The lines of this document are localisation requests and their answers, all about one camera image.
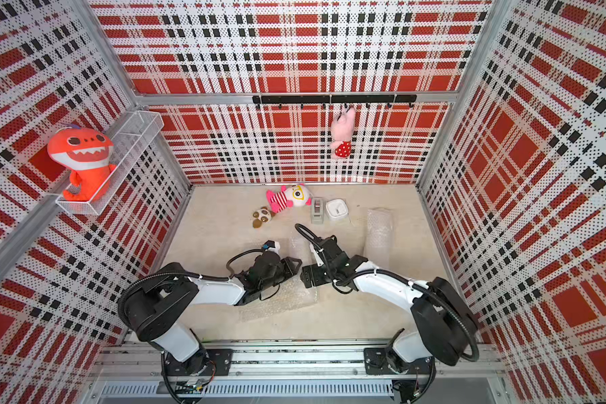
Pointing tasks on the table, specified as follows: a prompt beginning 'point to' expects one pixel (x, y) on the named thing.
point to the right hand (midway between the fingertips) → (315, 274)
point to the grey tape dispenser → (317, 209)
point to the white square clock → (337, 209)
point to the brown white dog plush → (263, 215)
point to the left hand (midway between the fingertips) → (304, 263)
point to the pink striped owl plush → (297, 195)
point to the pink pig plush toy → (342, 130)
